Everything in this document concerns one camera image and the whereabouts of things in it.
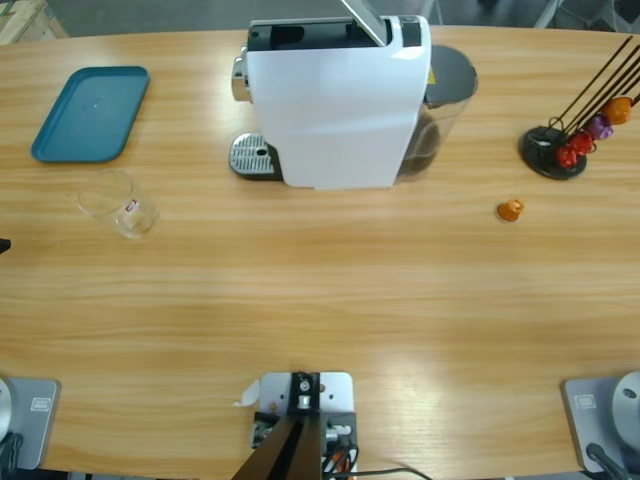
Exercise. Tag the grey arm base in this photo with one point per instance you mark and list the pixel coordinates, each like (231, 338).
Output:
(30, 420)
(600, 410)

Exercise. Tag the black electronics module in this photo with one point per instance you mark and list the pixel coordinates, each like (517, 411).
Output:
(345, 430)

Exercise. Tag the white paper tab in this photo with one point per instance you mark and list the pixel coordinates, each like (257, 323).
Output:
(250, 395)

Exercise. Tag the black capsule holder with rods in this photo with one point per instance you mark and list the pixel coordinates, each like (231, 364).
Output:
(537, 150)

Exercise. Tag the dark camera post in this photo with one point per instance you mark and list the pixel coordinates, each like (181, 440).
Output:
(295, 450)

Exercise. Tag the clear drinking glass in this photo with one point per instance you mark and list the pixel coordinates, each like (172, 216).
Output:
(127, 217)

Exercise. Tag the wooden crate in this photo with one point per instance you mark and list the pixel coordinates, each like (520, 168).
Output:
(25, 20)

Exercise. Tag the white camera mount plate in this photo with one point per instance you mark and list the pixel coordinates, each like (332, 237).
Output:
(340, 395)

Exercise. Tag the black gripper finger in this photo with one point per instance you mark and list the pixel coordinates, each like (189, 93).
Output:
(3, 245)

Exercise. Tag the silver grey machine lever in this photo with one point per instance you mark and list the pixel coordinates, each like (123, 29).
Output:
(370, 22)

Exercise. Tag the metal grate drip tray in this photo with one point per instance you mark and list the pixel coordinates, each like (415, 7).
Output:
(252, 152)

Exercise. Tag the purple coffee capsule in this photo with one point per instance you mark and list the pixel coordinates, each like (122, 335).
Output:
(599, 127)

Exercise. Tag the dark bin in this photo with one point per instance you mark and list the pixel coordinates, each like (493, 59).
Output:
(627, 10)

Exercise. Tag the white capsule coffee machine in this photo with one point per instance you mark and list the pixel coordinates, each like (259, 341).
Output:
(340, 115)

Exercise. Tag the orange coffee capsule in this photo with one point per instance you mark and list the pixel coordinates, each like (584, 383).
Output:
(509, 211)
(619, 110)

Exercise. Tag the teal plastic tray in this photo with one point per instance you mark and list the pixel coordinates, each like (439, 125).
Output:
(90, 115)

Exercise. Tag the red coffee capsule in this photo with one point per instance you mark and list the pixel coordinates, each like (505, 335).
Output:
(582, 142)
(567, 156)

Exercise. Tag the white metal frame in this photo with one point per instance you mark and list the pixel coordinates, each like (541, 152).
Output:
(547, 12)

